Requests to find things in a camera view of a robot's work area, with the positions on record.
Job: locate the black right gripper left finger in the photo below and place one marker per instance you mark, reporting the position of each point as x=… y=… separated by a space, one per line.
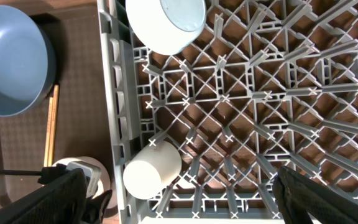
x=61 y=201

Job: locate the white cup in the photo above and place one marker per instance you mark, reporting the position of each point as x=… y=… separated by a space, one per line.
x=151 y=170

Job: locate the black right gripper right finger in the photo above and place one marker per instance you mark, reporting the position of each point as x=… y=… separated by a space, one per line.
x=299 y=199

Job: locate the wooden chopstick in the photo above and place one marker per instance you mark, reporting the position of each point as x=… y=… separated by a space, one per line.
x=47 y=139
x=55 y=96

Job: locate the dark brown serving tray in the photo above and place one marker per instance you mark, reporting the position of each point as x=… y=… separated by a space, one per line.
x=82 y=129

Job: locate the light blue bowl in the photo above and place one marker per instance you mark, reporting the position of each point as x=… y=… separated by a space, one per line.
x=166 y=26

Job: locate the grey dishwasher rack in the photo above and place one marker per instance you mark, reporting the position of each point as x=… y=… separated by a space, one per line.
x=266 y=84

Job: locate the dark blue plate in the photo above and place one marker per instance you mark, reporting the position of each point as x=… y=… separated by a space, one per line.
x=27 y=62

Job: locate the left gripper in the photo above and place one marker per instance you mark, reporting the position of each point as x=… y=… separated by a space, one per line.
x=94 y=207

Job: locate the white bowl with food scraps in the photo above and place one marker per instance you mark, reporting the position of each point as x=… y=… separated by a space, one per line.
x=105 y=183

